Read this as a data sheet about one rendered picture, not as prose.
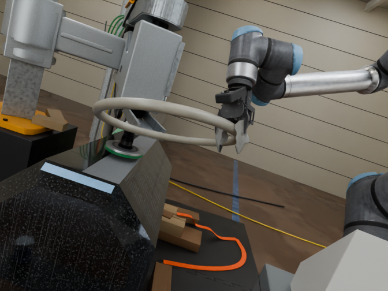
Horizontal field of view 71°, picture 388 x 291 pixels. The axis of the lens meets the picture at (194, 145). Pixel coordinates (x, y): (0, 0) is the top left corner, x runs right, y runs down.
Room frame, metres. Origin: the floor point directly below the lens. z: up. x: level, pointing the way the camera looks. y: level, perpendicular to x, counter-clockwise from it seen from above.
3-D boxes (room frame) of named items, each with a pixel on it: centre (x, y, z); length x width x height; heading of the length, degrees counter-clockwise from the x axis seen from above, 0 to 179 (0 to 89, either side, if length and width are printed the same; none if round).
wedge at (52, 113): (1.99, 1.07, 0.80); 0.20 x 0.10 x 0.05; 46
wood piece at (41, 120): (1.78, 0.98, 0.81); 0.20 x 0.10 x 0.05; 100
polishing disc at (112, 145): (1.49, 0.37, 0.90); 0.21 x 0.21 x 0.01
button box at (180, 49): (1.47, 0.24, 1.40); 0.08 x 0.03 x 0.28; 24
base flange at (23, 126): (1.82, 1.23, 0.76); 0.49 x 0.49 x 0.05; 2
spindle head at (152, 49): (1.56, 0.40, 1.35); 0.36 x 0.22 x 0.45; 24
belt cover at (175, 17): (1.81, 0.51, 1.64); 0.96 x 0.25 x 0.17; 24
